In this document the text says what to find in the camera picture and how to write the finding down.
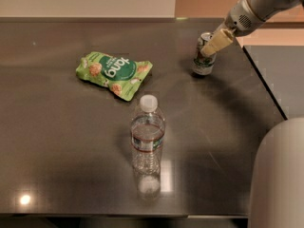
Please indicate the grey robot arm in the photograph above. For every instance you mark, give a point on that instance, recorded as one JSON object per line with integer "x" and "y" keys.
{"x": 277, "y": 185}

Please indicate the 7up soda can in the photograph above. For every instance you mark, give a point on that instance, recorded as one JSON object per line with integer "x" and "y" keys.
{"x": 203, "y": 65}

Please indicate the green rice chip bag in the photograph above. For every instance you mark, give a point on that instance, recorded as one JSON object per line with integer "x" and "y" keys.
{"x": 120, "y": 75}

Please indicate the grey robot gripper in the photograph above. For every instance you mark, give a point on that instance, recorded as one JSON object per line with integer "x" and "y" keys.
{"x": 239, "y": 18}

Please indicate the clear plastic water bottle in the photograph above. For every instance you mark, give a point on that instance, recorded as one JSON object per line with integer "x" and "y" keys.
{"x": 147, "y": 134}

